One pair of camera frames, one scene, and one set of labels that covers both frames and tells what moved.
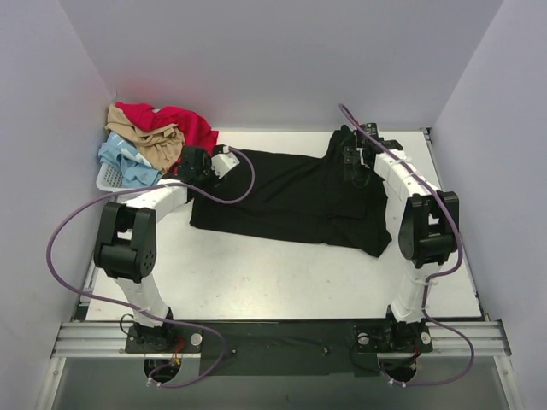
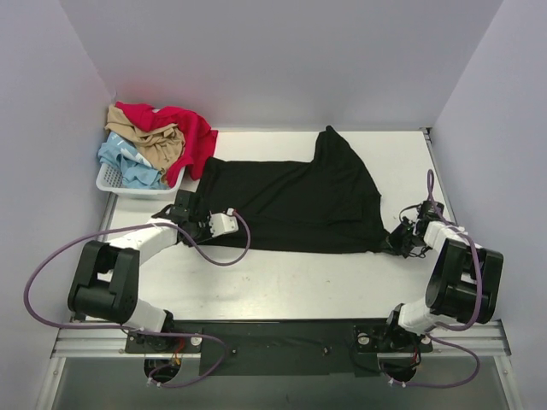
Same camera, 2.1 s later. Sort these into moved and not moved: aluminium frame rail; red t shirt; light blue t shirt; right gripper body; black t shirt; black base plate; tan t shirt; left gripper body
Moved: left gripper body; right gripper body; black t shirt
Not moved: tan t shirt; light blue t shirt; red t shirt; black base plate; aluminium frame rail
